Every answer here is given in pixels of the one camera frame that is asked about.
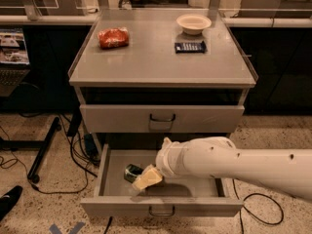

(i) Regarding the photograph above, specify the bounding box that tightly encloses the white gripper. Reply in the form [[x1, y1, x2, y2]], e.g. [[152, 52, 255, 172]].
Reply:
[[133, 137, 188, 191]]

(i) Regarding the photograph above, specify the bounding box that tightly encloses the green soda can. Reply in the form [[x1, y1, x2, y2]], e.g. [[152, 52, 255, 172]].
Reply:
[[124, 164, 143, 183]]

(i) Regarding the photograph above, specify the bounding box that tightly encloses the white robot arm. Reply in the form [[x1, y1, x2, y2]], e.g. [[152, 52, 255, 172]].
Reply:
[[133, 136, 312, 201]]

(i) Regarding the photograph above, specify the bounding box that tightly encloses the open grey lower drawer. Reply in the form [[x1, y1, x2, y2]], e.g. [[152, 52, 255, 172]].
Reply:
[[81, 146, 243, 217]]

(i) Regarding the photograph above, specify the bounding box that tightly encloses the closed grey upper drawer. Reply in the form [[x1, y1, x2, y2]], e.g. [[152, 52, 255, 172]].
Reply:
[[80, 104, 245, 134]]

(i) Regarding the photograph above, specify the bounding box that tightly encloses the grey drawer cabinet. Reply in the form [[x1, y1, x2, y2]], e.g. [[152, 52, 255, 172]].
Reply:
[[69, 9, 256, 148]]

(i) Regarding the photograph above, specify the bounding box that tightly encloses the black stand leg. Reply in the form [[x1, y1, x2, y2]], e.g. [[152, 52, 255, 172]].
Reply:
[[0, 117, 61, 183]]

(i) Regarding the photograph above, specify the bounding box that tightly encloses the dark blue snack packet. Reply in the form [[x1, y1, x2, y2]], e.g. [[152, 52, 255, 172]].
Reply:
[[175, 41, 207, 53]]

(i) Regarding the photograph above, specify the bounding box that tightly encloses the black shoe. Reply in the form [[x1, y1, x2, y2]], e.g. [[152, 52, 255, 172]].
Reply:
[[0, 185, 22, 221]]

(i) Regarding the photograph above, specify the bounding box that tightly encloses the red chip bag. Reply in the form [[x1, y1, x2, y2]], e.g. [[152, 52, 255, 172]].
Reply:
[[97, 27, 129, 49]]

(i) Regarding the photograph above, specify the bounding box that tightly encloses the white paper bowl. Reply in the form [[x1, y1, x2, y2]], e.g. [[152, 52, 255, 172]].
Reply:
[[176, 14, 212, 35]]

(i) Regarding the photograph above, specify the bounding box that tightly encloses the clear water bottle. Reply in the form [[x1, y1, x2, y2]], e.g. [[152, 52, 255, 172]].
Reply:
[[121, 0, 132, 10]]

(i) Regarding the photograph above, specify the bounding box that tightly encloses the laptop on left desk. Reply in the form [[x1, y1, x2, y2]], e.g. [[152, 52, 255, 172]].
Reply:
[[0, 27, 30, 97]]

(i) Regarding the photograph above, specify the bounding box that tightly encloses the black cable bundle left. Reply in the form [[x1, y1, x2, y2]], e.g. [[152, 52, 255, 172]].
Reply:
[[0, 112, 101, 195]]

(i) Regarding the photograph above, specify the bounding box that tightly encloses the black floor cable right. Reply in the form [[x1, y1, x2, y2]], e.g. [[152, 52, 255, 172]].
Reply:
[[231, 178, 285, 234]]

